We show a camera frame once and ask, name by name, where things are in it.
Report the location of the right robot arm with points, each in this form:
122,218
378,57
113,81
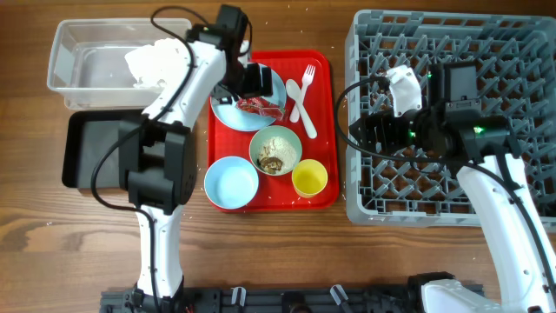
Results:
443,118

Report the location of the white plastic spoon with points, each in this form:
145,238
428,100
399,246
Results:
298,94

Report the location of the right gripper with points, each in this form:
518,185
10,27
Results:
365,130

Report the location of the red serving tray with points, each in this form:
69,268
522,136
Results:
278,192

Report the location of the clear plastic waste bin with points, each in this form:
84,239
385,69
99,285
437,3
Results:
87,65

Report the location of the white paper napkin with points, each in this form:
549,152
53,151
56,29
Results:
156,65

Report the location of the rice and food scraps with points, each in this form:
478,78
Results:
277,156

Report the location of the green bowl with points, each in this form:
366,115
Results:
273,131

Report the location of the black waste tray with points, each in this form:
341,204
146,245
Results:
90,134

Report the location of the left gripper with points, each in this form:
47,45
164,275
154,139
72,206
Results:
254,84

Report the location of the light blue bowl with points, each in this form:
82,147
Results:
231,182

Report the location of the white plastic fork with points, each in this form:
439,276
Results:
306,80

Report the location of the grey dishwasher rack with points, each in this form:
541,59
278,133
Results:
514,58

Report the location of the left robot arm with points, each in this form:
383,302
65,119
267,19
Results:
158,187

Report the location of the red snack wrapper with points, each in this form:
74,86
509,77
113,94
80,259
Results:
261,107

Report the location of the yellow cup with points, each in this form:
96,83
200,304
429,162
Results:
309,177

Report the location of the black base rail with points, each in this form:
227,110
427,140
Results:
378,298

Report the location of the large light blue plate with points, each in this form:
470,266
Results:
241,120

